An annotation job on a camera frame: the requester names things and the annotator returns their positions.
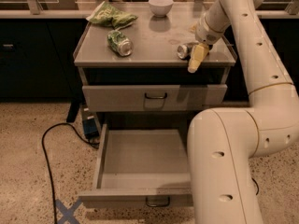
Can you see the green chip bag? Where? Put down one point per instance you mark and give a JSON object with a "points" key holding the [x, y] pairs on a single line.
{"points": [[108, 16]]}

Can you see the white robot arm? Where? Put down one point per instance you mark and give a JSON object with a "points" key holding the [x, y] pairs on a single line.
{"points": [[220, 141]]}

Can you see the green soda can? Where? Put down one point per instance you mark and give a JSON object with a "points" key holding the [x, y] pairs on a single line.
{"points": [[120, 43]]}

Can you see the blue tape cross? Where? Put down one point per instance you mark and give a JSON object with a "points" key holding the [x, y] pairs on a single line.
{"points": [[68, 214]]}

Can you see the dark counter cabinets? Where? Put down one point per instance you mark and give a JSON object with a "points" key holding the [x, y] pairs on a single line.
{"points": [[36, 58]]}

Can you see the grey drawer cabinet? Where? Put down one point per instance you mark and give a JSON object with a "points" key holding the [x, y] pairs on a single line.
{"points": [[154, 61]]}

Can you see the white bowl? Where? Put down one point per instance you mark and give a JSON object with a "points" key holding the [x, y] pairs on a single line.
{"points": [[160, 8]]}

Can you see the silver blue redbull can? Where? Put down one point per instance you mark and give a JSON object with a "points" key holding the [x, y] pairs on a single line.
{"points": [[184, 50]]}

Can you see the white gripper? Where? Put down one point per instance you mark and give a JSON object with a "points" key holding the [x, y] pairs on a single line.
{"points": [[206, 33]]}

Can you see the blue power box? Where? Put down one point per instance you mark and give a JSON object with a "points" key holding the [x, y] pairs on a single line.
{"points": [[88, 123]]}

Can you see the closed upper grey drawer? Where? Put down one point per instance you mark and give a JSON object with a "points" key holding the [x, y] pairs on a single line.
{"points": [[152, 97]]}

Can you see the open middle grey drawer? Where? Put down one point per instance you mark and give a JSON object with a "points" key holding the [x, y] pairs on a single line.
{"points": [[139, 168]]}

